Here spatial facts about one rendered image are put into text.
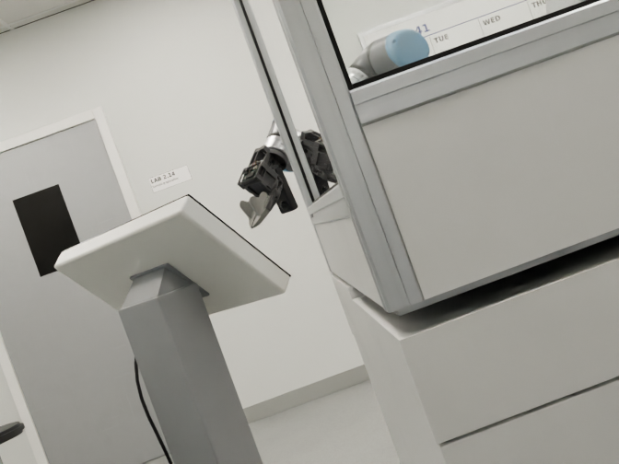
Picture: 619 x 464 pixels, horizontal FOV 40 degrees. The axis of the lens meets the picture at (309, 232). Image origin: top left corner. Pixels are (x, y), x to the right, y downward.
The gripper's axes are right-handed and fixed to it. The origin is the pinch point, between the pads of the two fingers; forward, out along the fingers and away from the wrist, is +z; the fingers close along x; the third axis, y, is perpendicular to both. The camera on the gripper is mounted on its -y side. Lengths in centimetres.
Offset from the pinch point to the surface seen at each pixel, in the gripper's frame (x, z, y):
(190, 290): -4.4, 22.6, 7.2
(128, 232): -5.6, 19.3, 26.0
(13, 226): -330, -133, -40
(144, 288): -12.3, 24.6, 13.9
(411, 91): 96, 47, 47
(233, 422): -4.3, 43.3, -15.6
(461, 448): 91, 75, 23
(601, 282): 105, 57, 22
